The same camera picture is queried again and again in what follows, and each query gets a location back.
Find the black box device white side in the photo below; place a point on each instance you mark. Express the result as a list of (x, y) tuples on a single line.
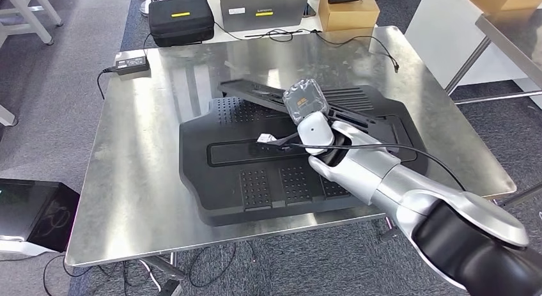
[(34, 213)]

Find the grey laptop yellow label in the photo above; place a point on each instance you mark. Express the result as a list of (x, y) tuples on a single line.
[(264, 10)]

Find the black plastic licence plate bracket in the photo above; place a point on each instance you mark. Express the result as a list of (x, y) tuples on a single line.
[(254, 93)]

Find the white table frame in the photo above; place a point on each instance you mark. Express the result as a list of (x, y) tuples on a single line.
[(29, 16)]

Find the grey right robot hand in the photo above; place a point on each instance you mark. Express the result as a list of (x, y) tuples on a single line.
[(305, 101)]

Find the black power adapter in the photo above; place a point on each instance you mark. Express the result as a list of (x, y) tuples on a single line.
[(132, 64)]

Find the black case yellow label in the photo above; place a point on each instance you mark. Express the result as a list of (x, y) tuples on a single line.
[(182, 21)]

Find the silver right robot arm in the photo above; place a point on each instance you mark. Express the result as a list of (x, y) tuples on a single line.
[(402, 184)]

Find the stainless steel table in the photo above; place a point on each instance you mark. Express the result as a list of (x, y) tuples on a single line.
[(508, 40)]

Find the pale wrist camera on bracket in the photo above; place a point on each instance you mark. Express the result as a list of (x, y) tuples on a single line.
[(269, 138)]

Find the large black plastic panel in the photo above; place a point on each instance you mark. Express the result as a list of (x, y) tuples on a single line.
[(237, 175)]

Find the stainless steel workbench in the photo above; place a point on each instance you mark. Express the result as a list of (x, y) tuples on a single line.
[(135, 158)]

